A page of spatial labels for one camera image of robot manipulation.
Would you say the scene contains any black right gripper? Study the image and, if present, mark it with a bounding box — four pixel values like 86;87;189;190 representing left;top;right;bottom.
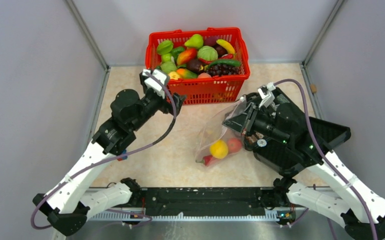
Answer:
222;102;291;145

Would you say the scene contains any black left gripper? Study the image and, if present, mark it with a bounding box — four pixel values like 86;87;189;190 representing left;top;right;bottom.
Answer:
130;75;186;131

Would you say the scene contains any red apple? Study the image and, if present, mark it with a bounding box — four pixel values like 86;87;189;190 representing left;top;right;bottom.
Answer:
227;137;243;154

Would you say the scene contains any clear zip top bag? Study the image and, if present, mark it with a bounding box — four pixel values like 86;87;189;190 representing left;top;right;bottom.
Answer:
194;96;246;167

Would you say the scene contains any yellow apple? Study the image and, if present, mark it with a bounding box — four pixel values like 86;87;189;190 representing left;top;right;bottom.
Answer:
209;139;229;159

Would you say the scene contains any red chili pepper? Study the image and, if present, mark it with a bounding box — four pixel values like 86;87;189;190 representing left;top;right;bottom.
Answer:
196;155;219;167

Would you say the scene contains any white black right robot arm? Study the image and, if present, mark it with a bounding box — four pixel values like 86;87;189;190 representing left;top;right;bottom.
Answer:
223;102;385;240

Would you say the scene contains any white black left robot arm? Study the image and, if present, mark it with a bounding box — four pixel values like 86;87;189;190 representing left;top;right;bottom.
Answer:
30;88;185;237

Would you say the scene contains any black open tool case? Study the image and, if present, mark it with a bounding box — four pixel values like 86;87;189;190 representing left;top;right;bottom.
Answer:
242;87;352;177

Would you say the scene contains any green cabbage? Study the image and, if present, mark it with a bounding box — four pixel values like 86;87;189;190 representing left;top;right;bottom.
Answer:
160;61;178;74

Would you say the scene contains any red plastic shopping basket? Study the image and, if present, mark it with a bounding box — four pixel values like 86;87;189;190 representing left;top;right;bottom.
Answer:
145;27;250;105

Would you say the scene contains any orange green mango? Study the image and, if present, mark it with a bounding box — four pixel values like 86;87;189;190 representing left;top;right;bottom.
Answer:
176;48;198;66

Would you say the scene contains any dark purple grape bunch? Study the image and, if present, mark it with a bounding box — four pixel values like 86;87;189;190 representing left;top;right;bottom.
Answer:
204;64;240;77

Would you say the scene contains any green cucumber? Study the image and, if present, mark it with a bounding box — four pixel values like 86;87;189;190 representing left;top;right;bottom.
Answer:
208;58;242;68

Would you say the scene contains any red blue toy block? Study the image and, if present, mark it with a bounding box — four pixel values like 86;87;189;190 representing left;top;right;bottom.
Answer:
117;150;128;162

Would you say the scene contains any green pear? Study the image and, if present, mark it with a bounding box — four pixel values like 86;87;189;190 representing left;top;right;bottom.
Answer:
184;33;204;50

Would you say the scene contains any yellow banana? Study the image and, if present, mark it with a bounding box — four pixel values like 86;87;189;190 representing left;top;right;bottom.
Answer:
216;39;236;55

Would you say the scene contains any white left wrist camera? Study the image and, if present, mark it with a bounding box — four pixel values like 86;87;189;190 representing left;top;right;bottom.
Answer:
140;69;170;99

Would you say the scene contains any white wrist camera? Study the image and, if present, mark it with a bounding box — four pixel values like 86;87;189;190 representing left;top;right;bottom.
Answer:
140;69;170;99
257;82;276;108

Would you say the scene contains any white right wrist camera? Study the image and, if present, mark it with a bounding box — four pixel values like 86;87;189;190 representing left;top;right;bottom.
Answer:
257;82;276;108

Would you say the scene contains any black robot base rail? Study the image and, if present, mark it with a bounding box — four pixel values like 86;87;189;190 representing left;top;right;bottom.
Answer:
117;187;307;225

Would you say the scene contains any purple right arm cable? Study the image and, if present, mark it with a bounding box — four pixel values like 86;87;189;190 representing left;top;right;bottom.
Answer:
271;78;379;240

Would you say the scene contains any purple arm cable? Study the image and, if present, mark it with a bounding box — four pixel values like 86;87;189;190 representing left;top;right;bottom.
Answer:
271;78;379;240
30;71;178;230

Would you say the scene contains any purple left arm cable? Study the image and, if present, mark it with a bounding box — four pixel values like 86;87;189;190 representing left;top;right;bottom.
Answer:
30;71;178;230

